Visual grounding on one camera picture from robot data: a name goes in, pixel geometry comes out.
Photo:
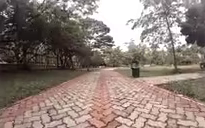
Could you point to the metal fence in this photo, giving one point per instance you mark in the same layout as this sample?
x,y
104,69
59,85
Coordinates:
x,y
33,60

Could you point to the large dark tree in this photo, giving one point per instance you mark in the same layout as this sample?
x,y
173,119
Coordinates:
x,y
200,23

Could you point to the red brick path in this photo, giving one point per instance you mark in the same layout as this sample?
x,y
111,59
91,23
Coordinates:
x,y
103,100

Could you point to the slender tall tree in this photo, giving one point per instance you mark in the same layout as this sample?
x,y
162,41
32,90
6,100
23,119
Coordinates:
x,y
170,33

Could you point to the row of distant trees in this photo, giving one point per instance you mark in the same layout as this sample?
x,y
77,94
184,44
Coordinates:
x,y
150,55

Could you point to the row of dark trees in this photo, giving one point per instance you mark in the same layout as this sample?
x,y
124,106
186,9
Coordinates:
x,y
40,30

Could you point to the green grass area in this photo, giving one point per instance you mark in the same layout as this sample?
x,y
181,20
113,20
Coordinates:
x,y
193,88
26,85
156,70

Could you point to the pale side path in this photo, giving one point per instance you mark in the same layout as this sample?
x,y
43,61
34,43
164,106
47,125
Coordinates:
x,y
170,79

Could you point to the dark rubbish bin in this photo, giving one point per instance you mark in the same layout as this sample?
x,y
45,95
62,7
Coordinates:
x,y
135,71

